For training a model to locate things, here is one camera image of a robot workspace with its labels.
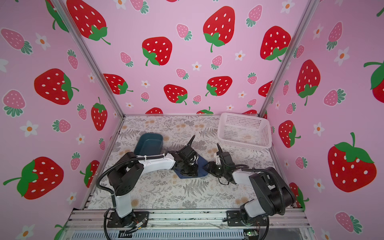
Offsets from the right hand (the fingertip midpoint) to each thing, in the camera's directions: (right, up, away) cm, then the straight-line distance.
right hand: (203, 168), depth 89 cm
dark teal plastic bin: (-38, +13, +15) cm, 43 cm away
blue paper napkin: (-1, -2, +1) cm, 3 cm away
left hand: (-2, -4, -2) cm, 5 cm away
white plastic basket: (+36, +22, +22) cm, 48 cm away
